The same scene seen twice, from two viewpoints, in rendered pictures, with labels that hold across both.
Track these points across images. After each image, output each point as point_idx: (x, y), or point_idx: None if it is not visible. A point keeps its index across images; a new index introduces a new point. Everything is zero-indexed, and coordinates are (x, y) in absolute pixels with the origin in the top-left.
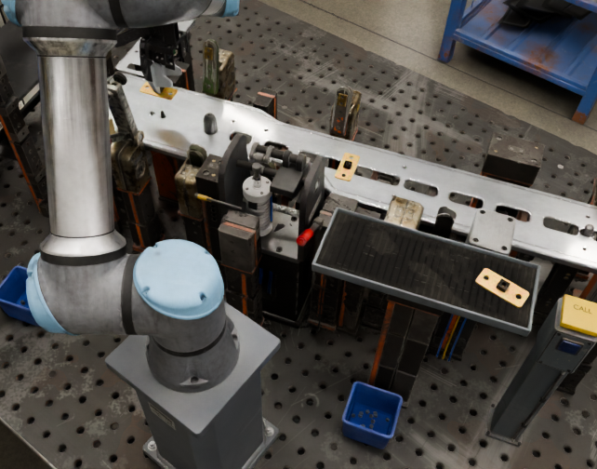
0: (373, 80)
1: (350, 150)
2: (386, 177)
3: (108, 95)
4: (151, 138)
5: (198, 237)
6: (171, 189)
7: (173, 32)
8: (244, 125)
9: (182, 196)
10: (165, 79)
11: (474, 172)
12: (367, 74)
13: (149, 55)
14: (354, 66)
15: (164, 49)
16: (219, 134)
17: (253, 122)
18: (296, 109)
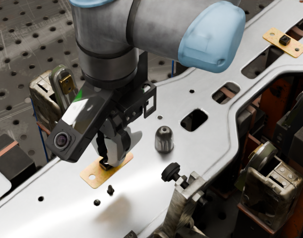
0: (39, 9)
1: (258, 31)
2: None
3: (202, 197)
4: (148, 217)
5: (277, 236)
6: None
7: (147, 63)
8: (172, 109)
9: (288, 208)
10: (136, 135)
11: None
12: (27, 10)
13: (127, 123)
14: (6, 14)
15: (146, 96)
16: (177, 138)
17: (172, 98)
18: None
